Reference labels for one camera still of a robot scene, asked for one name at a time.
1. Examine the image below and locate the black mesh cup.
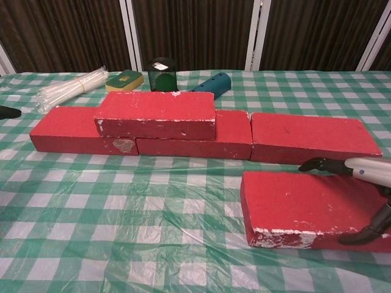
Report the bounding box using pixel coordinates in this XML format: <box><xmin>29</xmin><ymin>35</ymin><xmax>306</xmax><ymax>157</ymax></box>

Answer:
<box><xmin>145</xmin><ymin>57</ymin><xmax>180</xmax><ymax>92</ymax></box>

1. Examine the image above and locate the green ball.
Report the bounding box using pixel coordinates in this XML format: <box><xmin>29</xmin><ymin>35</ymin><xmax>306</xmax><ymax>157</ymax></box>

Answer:
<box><xmin>155</xmin><ymin>74</ymin><xmax>175</xmax><ymax>92</ymax></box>

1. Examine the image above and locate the teal half-cylinder holder with holes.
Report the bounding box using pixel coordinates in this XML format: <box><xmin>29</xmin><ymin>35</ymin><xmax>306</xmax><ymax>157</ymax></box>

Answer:
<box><xmin>188</xmin><ymin>72</ymin><xmax>232</xmax><ymax>101</ymax></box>

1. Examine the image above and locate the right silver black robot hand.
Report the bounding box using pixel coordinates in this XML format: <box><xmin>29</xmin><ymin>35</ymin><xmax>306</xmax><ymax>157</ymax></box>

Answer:
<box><xmin>298</xmin><ymin>156</ymin><xmax>391</xmax><ymax>245</ymax></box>

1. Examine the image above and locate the bundle of white straws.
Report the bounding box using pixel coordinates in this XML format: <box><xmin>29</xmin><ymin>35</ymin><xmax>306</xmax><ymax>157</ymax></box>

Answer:
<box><xmin>35</xmin><ymin>64</ymin><xmax>109</xmax><ymax>113</ymax></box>

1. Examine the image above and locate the green white checked tablecloth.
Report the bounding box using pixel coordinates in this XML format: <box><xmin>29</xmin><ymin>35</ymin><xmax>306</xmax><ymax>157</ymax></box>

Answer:
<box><xmin>0</xmin><ymin>69</ymin><xmax>391</xmax><ymax>293</ymax></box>

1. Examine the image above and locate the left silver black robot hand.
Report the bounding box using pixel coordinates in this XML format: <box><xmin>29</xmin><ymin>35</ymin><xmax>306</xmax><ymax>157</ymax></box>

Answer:
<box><xmin>0</xmin><ymin>106</ymin><xmax>21</xmax><ymax>120</ymax></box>

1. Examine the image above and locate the red brick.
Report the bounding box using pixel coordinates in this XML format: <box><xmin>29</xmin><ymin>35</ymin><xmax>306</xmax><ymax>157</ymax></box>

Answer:
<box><xmin>29</xmin><ymin>106</ymin><xmax>140</xmax><ymax>156</ymax></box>
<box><xmin>136</xmin><ymin>109</ymin><xmax>254</xmax><ymax>161</ymax></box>
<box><xmin>249</xmin><ymin>112</ymin><xmax>383</xmax><ymax>167</ymax></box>
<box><xmin>240</xmin><ymin>170</ymin><xmax>391</xmax><ymax>253</ymax></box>
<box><xmin>93</xmin><ymin>91</ymin><xmax>217</xmax><ymax>142</ymax></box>

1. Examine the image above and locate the dark folding partition screen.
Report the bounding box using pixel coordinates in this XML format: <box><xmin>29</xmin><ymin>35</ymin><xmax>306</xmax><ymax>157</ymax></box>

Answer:
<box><xmin>0</xmin><ymin>0</ymin><xmax>391</xmax><ymax>76</ymax></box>

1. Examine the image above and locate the green and yellow sponge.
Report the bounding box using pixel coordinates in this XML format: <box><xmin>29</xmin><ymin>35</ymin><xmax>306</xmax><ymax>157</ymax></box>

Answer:
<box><xmin>105</xmin><ymin>70</ymin><xmax>145</xmax><ymax>93</ymax></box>

